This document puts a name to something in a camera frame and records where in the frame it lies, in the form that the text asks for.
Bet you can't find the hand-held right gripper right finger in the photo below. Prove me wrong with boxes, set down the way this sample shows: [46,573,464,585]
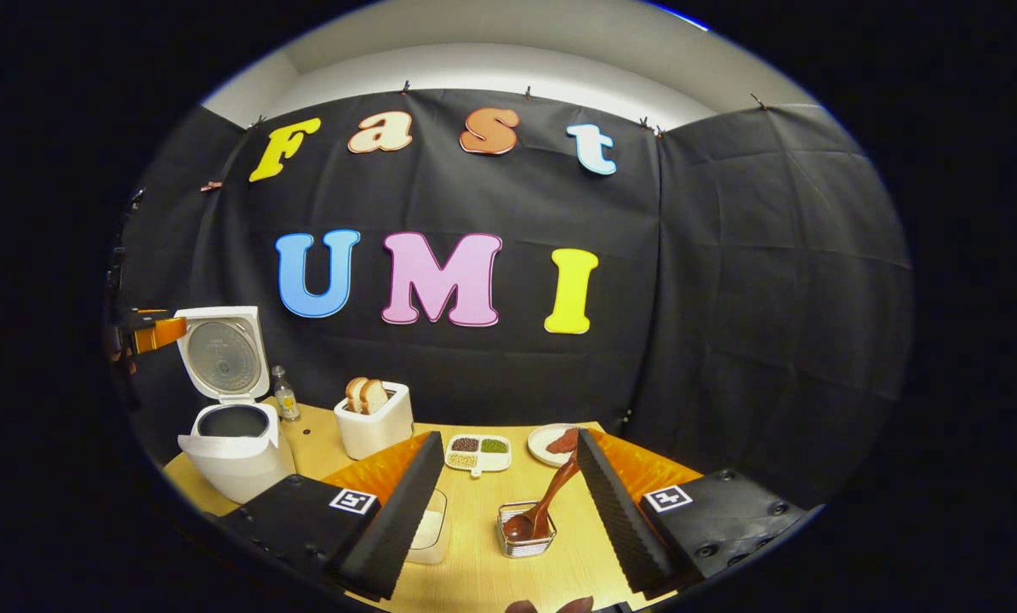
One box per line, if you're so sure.
[576,428,815,599]

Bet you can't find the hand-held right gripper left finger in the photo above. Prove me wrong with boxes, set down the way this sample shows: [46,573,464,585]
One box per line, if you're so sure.
[219,432,446,603]

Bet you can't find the clear plastic rice container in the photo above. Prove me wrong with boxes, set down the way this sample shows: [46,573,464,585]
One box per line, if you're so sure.
[406,488,448,565]

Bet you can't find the brown wooden spoon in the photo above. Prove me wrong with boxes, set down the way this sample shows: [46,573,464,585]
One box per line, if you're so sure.
[503,455,581,543]

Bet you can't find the white rice cooker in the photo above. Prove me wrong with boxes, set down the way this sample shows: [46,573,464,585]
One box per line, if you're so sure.
[174,306,298,505]

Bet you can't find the white toaster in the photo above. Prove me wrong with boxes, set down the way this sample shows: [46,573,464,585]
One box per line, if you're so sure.
[334,381,414,461]

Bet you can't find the white divided grain dish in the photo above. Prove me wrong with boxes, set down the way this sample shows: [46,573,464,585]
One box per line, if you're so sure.
[445,434,512,478]

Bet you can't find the white round plate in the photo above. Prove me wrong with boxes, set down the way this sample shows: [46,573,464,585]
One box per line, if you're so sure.
[528,423,590,468]

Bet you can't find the small glass bottle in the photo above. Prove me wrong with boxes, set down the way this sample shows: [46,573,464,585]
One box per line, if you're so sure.
[271,366,300,421]

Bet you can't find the black backdrop cloth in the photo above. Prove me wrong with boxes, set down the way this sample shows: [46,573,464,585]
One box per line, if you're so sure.
[104,87,916,512]

